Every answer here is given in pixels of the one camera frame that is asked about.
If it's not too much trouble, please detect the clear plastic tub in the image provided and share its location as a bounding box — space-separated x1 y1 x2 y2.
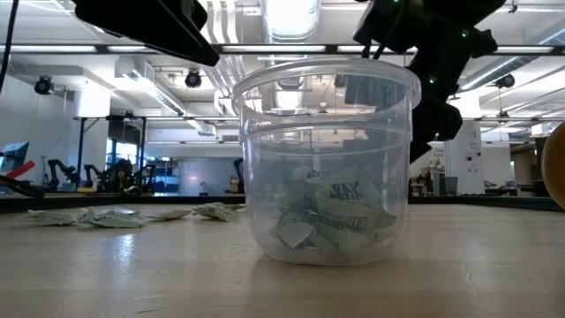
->
231 56 423 267

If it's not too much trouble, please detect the red strip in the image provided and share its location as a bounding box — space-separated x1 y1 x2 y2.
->
4 159 36 180

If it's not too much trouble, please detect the black ceiling spotlight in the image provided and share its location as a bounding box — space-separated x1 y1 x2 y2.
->
494 72 516 90
34 75 55 96
184 69 203 89

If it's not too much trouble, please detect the silver ventilation duct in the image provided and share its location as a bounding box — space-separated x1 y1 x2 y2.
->
259 0 323 45

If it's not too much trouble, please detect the yellow mug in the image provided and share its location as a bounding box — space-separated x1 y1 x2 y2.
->
540 121 565 211

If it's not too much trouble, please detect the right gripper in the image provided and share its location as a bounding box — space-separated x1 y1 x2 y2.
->
408 95 463 165

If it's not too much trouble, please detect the background black rig frame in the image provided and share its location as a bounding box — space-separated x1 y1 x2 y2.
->
72 114 149 189

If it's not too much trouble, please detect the background computer monitor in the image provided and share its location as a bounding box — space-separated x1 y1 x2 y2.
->
0 140 31 174

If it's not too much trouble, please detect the black aluminium table frame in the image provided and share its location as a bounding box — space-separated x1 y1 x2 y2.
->
0 193 565 214

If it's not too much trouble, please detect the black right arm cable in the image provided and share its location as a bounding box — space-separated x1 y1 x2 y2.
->
360 26 394 61

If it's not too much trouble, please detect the wooden cabinet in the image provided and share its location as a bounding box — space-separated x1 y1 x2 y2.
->
509 141 551 198

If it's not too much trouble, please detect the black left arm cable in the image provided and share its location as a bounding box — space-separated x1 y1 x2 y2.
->
0 0 21 94

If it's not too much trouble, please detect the blue storage shelf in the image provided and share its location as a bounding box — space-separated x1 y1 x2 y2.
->
152 157 183 194

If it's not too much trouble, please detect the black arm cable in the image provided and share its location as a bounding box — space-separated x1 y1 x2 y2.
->
360 26 394 61
0 0 21 94

